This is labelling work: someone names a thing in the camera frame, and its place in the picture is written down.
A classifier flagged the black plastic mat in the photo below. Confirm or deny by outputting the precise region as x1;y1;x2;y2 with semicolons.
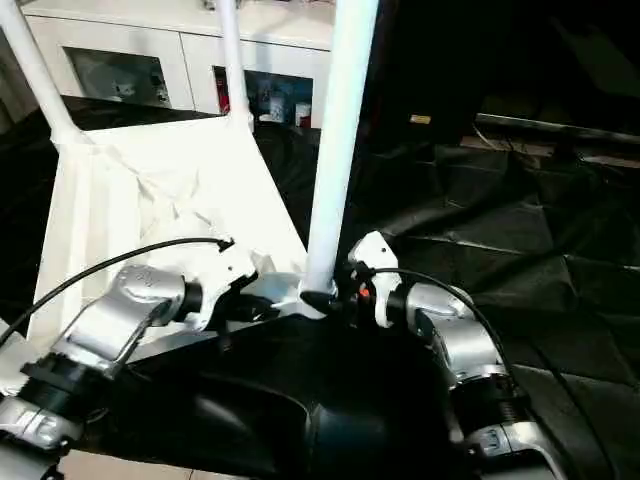
0;95;640;480

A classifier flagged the white plastic table top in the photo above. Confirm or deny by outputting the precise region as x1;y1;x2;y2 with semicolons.
20;112;337;369

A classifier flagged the white cabinet with glass doors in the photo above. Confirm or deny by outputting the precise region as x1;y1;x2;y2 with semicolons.
20;0;337;127

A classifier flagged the white plastic table leg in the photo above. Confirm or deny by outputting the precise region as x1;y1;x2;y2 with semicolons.
0;0;83;143
215;0;254;127
299;0;381;297

